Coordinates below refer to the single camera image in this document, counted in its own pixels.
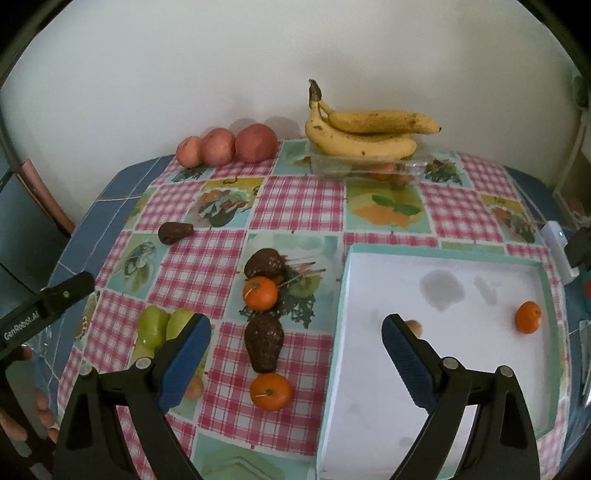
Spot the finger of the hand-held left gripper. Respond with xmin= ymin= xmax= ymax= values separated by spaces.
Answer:
xmin=39 ymin=271 xmax=96 ymax=320

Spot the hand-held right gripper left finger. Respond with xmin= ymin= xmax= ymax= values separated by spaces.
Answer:
xmin=54 ymin=313 xmax=213 ymax=480

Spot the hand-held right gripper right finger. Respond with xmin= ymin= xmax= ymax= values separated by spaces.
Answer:
xmin=381 ymin=314 xmax=541 ymax=480

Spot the green apple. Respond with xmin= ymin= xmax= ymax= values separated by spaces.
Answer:
xmin=165 ymin=308 xmax=197 ymax=342
xmin=137 ymin=305 xmax=171 ymax=349

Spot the white rectangular tray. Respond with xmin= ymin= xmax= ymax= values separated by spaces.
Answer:
xmin=318 ymin=244 xmax=557 ymax=480

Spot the orange tangerine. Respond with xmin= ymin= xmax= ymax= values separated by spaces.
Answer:
xmin=515 ymin=300 xmax=542 ymax=334
xmin=250 ymin=373 xmax=293 ymax=412
xmin=369 ymin=162 xmax=402 ymax=182
xmin=242 ymin=276 xmax=279 ymax=311

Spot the small dark brown avocado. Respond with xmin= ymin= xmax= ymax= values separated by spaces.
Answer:
xmin=158 ymin=222 xmax=195 ymax=244

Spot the person's left hand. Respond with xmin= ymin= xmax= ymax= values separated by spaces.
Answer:
xmin=0 ymin=346 xmax=61 ymax=444

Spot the dark cabinet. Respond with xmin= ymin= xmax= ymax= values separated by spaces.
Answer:
xmin=0 ymin=152 xmax=75 ymax=296

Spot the pink strip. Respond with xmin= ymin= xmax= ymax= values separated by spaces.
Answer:
xmin=16 ymin=159 xmax=77 ymax=236

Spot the shiny metal utensil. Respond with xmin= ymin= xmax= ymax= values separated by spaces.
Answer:
xmin=577 ymin=318 xmax=591 ymax=409

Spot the small red potato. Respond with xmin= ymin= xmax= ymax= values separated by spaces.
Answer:
xmin=175 ymin=136 xmax=205 ymax=168

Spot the white plastic device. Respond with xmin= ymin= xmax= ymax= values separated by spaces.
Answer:
xmin=541 ymin=220 xmax=578 ymax=283

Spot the black box-shaped object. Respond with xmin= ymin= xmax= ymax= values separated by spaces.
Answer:
xmin=566 ymin=228 xmax=591 ymax=268

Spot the middle red potato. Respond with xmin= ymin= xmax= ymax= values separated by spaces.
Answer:
xmin=199 ymin=128 xmax=237 ymax=167

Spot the clear plastic container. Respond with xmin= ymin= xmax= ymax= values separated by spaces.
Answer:
xmin=307 ymin=141 xmax=432 ymax=183

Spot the yellow banana bunch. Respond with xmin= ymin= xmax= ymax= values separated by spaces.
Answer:
xmin=305 ymin=79 xmax=443 ymax=161

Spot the large red potato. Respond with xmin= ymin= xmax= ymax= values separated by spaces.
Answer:
xmin=235 ymin=124 xmax=279 ymax=164

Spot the green round object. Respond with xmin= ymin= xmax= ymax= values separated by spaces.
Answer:
xmin=571 ymin=74 xmax=589 ymax=109

